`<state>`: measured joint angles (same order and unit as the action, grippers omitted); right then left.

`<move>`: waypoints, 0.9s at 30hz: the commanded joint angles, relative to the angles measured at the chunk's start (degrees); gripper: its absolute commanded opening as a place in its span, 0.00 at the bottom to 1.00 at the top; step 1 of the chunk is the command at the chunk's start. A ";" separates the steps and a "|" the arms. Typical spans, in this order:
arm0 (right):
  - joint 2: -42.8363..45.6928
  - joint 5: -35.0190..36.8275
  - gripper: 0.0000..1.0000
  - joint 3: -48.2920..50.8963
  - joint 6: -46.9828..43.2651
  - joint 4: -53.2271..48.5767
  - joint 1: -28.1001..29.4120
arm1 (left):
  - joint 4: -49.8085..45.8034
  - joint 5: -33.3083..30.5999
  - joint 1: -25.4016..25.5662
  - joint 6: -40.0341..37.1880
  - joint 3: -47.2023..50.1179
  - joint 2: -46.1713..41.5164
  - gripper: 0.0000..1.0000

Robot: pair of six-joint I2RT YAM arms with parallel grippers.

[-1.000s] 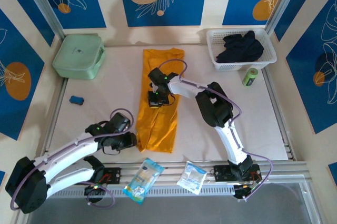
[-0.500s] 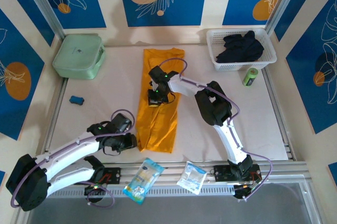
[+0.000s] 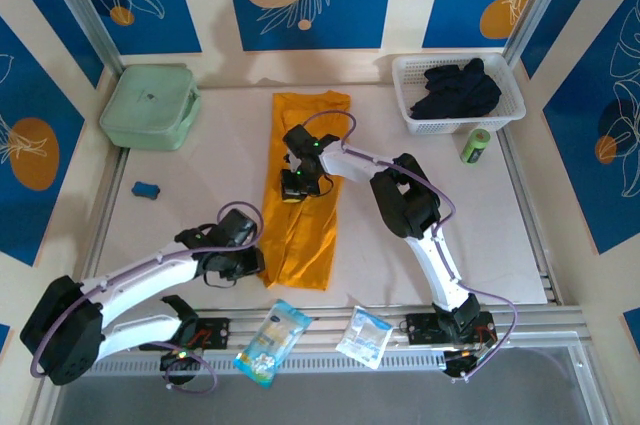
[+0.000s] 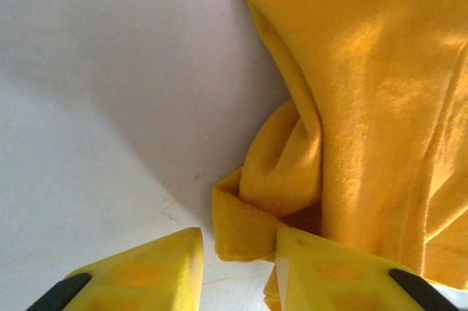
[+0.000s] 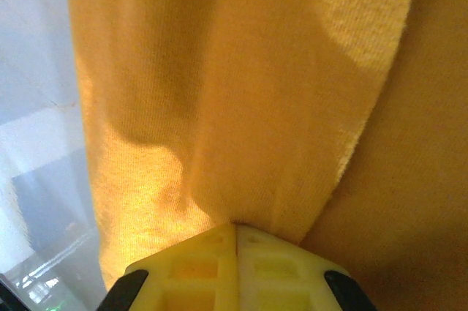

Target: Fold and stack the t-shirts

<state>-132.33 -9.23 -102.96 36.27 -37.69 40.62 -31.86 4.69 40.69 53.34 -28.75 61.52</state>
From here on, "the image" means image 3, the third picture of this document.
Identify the yellow t-shirt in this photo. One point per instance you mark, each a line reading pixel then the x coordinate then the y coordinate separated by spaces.
pixel 305 245

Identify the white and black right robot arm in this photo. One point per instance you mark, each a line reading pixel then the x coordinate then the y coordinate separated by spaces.
pixel 440 265

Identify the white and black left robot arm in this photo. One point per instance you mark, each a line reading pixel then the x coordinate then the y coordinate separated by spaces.
pixel 150 270

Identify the blue and yellow snack packet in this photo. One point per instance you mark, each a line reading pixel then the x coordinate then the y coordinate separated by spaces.
pixel 272 345

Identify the small blue sponge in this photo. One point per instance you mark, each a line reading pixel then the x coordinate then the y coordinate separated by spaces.
pixel 145 189

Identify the white and blue packet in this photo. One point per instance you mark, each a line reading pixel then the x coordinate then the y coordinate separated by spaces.
pixel 364 338

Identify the white plastic mesh basket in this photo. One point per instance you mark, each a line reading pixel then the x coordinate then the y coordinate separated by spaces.
pixel 407 76

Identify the mint green zip case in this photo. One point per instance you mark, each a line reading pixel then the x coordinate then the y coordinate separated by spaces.
pixel 145 105

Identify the green can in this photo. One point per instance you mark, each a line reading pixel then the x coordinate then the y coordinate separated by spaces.
pixel 475 146

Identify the dark navy t-shirt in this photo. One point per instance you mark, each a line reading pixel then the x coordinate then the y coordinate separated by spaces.
pixel 465 95

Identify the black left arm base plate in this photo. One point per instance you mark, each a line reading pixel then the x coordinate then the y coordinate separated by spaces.
pixel 215 332

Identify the aluminium front rail frame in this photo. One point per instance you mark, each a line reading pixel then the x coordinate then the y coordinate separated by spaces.
pixel 325 325

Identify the aluminium side rail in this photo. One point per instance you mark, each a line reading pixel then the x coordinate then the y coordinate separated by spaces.
pixel 109 205
pixel 545 270

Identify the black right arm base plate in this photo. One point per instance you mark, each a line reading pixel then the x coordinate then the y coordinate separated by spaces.
pixel 420 329

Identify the aluminium corner post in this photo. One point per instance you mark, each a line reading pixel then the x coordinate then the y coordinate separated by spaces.
pixel 82 5
pixel 536 5

